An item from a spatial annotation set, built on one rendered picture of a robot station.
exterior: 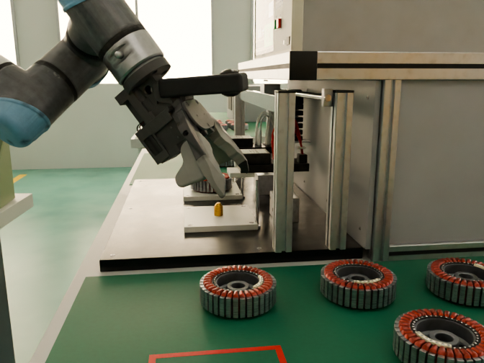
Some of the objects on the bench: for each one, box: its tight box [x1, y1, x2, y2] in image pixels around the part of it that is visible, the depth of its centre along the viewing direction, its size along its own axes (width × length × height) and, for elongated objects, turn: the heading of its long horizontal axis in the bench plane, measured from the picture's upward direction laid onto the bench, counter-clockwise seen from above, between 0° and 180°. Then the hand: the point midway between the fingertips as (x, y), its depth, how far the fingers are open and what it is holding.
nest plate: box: [184, 205, 258, 233], centre depth 101 cm, size 15×15×1 cm
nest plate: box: [183, 182, 243, 202], centre depth 124 cm, size 15×15×1 cm
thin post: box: [255, 180, 261, 228], centre depth 95 cm, size 2×2×10 cm
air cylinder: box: [269, 191, 300, 223], centre depth 102 cm, size 5×8×6 cm
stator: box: [200, 265, 277, 318], centre depth 68 cm, size 11×11×4 cm
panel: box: [287, 80, 382, 249], centre depth 112 cm, size 1×66×30 cm, turn 7°
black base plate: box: [99, 177, 363, 272], centre depth 113 cm, size 47×64×2 cm
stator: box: [190, 172, 232, 193], centre depth 124 cm, size 11×11×4 cm
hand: (241, 181), depth 64 cm, fingers open, 14 cm apart
